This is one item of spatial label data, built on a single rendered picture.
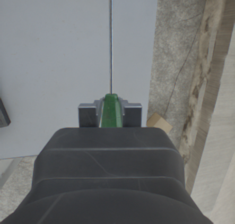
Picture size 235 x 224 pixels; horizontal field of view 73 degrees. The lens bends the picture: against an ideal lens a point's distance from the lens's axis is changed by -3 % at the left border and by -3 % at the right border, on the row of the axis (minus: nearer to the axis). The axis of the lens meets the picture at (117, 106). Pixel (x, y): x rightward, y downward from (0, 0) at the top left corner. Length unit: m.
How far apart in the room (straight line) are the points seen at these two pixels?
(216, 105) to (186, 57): 0.54
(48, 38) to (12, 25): 0.03
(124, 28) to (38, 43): 0.09
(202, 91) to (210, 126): 0.34
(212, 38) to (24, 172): 2.19
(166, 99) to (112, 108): 1.64
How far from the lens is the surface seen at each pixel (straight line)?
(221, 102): 1.74
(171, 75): 1.74
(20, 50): 0.20
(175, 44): 1.72
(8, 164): 0.92
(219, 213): 3.05
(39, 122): 0.22
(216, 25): 1.75
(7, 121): 0.22
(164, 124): 1.73
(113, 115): 0.16
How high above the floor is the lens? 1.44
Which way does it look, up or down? 64 degrees down
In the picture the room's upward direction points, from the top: 146 degrees clockwise
